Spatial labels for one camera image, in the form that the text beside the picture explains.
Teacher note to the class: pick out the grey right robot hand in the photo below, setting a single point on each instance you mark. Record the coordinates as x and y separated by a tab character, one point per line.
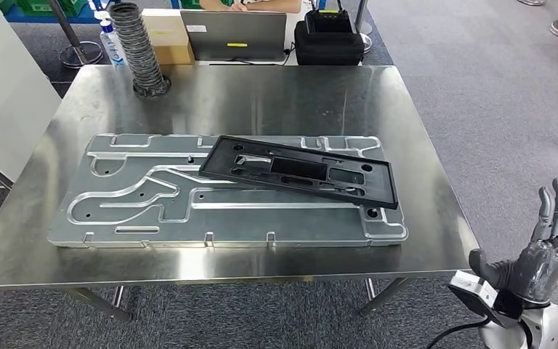
539	269

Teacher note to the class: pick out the person's hand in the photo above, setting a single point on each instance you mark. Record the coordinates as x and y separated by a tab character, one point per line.
239	6

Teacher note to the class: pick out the black plastic frame part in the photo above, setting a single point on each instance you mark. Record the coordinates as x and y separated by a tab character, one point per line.
298	168

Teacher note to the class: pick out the person's forearm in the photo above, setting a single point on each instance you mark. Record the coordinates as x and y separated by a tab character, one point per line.
274	5

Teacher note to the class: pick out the stainless steel workbench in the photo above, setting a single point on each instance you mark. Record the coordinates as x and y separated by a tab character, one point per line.
259	106

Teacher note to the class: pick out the blue storage shelf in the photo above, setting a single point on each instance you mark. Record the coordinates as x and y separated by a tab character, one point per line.
28	19

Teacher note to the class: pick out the grey laptop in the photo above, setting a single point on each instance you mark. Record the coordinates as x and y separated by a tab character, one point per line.
233	31

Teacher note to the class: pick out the cardboard box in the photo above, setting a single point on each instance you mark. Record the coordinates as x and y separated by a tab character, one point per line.
168	38

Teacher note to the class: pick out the black yellow radio device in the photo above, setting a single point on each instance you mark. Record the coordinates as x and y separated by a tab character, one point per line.
328	19

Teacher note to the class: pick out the black carrying case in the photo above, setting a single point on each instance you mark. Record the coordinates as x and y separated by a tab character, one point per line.
329	48

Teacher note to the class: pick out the clear water bottle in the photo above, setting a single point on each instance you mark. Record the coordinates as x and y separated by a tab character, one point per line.
111	46

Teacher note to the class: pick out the green plastic crate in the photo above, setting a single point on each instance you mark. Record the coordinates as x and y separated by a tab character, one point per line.
53	7

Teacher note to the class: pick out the aluminium fixture plate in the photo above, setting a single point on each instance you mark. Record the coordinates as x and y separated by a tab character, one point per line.
139	217

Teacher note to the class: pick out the white cabinet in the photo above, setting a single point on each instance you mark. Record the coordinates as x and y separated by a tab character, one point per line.
4	96

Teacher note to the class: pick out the black camera bracket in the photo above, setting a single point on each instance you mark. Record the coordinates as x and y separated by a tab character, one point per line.
510	303

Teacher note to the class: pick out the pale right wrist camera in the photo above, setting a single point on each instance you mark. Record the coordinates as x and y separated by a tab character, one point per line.
471	289

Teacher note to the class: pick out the steel stanchion post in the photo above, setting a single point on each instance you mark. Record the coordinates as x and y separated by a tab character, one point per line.
74	41
363	21

